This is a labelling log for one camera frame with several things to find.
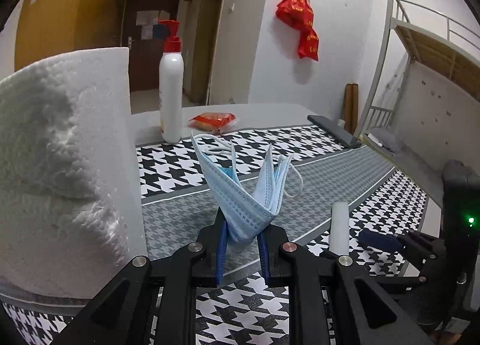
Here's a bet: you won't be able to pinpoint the blue surgical face masks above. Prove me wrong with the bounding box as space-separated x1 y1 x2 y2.
190 134 304 247

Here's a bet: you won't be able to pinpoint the white foam stick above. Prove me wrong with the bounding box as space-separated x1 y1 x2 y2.
329 202 350 256

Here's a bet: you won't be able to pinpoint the houndstooth table cloth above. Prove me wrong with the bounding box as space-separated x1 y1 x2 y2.
0 125 431 345

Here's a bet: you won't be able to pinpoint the black smartphone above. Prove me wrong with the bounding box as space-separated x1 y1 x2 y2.
307 115 362 149

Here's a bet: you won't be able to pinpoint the red snack packet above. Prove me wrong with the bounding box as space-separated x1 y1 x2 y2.
189 112 237 134

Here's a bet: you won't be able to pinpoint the white pump lotion bottle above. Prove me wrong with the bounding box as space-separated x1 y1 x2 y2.
158 20 184 144

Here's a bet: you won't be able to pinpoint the metal bunk bed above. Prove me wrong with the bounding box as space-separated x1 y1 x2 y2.
355 0 479 203

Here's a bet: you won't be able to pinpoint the red hanging bag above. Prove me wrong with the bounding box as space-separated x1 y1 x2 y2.
275 0 320 62

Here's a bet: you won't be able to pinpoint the dark brown entrance door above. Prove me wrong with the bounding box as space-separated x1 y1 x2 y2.
122 0 180 92

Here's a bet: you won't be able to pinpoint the wooden side door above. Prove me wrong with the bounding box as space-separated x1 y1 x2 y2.
190 0 224 105

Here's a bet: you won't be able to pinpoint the wooden wardrobe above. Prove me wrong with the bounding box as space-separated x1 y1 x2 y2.
14 0 125 71

